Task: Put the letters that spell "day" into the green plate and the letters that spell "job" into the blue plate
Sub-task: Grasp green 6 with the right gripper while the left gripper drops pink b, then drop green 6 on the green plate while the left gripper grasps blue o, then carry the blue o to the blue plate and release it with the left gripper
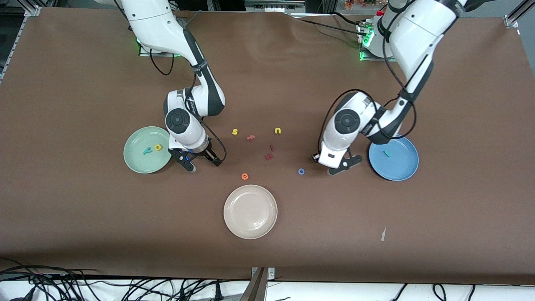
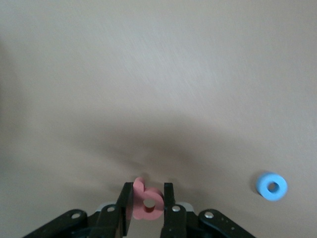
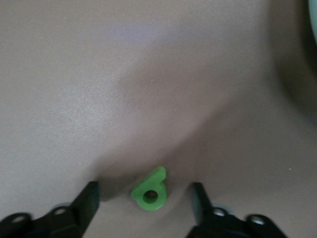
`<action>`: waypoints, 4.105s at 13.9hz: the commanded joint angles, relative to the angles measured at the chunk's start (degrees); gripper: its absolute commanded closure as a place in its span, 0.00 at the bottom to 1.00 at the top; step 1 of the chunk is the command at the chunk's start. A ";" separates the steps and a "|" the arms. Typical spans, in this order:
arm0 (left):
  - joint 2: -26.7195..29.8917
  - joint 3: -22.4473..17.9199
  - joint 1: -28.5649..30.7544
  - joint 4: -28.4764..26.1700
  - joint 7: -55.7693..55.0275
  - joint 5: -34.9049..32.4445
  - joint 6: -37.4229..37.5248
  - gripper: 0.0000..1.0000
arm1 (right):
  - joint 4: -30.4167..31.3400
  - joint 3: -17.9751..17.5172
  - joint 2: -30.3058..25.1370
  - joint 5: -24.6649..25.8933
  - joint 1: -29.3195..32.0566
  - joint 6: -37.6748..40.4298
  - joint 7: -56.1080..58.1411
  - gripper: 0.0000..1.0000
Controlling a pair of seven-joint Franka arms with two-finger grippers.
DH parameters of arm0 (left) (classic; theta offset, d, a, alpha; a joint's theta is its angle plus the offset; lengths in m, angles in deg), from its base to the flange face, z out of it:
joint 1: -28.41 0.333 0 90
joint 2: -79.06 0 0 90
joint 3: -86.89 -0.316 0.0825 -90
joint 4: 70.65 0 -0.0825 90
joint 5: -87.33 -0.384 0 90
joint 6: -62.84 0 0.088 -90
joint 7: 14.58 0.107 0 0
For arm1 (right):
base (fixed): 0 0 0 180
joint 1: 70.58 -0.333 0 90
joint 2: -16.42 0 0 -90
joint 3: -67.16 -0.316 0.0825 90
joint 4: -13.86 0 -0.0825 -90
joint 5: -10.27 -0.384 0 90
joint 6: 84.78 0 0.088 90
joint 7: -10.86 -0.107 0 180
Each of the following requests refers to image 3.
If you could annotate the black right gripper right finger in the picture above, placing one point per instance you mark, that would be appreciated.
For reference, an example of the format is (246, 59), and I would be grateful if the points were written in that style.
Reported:
(205, 213)

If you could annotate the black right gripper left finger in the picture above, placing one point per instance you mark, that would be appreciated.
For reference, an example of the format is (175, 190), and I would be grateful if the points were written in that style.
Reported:
(81, 210)

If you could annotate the green foam letter g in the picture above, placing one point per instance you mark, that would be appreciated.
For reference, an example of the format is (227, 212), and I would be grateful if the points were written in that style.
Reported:
(148, 182)

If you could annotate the pale green plate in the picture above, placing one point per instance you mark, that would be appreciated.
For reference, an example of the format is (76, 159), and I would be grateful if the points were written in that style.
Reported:
(314, 15)

